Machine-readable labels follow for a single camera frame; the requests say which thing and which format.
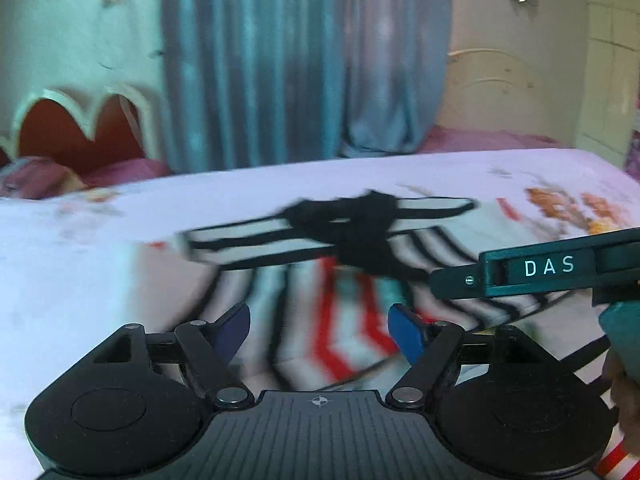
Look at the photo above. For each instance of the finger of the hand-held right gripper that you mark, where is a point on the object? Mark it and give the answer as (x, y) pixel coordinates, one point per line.
(530, 272)

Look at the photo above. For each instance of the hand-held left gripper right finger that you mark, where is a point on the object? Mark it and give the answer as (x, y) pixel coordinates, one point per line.
(405, 335)

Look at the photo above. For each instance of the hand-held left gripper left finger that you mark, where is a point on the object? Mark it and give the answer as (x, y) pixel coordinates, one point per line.
(235, 327)

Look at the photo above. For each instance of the striped knit sweater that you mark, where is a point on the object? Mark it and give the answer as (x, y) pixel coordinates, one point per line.
(360, 240)

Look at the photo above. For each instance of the person's right hand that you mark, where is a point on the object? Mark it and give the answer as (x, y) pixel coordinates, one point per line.
(627, 400)

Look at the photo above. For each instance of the pink bed sheet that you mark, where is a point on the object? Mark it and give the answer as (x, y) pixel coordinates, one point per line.
(480, 139)

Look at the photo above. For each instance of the white floral bed sheet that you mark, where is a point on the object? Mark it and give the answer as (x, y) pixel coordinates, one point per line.
(75, 260)

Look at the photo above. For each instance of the cream bed headboard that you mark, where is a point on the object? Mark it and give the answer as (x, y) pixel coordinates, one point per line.
(492, 87)

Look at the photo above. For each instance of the cream wardrobe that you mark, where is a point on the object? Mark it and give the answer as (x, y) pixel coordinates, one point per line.
(610, 75)

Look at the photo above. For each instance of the patterned pink pillow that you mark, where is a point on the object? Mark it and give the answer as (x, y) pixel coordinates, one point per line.
(35, 177)

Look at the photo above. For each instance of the grey curtain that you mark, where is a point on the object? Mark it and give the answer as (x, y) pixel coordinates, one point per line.
(395, 60)

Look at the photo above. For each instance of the blue curtain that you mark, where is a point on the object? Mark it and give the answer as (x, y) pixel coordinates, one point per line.
(250, 60)

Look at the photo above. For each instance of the red headboard with white frame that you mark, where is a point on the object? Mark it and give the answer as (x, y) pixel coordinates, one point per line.
(60, 130)

